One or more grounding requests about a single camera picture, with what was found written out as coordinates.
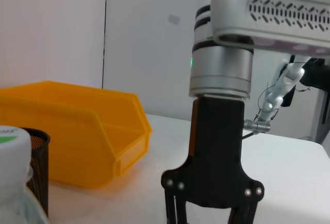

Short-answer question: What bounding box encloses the black background equipment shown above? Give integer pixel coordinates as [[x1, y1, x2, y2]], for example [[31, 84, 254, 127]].
[[280, 55, 330, 107]]

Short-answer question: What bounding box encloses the yellow plastic bin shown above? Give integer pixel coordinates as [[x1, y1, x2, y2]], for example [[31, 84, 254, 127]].
[[0, 80, 153, 190]]

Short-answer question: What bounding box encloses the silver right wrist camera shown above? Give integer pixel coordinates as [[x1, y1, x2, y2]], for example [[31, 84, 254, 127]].
[[210, 0, 330, 56]]

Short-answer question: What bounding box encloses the clear green-label water bottle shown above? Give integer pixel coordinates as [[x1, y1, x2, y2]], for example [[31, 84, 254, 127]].
[[0, 125, 51, 224]]

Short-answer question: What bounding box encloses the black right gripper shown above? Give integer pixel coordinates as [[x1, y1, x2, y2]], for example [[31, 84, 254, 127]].
[[161, 97, 265, 224]]

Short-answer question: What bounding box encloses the white background cabinet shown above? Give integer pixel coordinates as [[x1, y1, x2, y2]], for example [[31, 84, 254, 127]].
[[308, 88, 330, 145]]

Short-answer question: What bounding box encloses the black mesh pen holder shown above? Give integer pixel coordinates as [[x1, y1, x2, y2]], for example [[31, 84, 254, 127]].
[[19, 127, 51, 219]]

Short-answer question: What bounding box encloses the right gripper connector cable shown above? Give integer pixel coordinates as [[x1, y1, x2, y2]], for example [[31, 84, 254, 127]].
[[241, 119, 272, 140]]

